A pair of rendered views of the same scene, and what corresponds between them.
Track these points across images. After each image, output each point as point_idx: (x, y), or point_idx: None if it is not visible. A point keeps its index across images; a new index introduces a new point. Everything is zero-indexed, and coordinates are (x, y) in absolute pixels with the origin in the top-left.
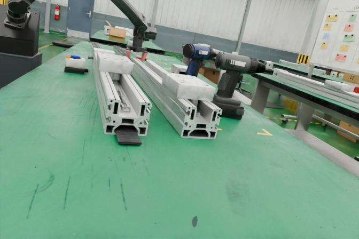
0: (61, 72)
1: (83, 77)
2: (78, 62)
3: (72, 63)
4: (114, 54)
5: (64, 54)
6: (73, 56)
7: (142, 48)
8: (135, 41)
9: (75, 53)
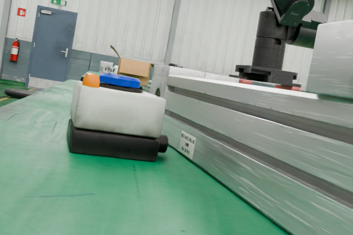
0: (59, 156)
1: (169, 177)
2: (136, 104)
3: (110, 109)
4: (236, 82)
5: (45, 95)
6: (113, 81)
7: (286, 73)
8: (268, 52)
9: (71, 95)
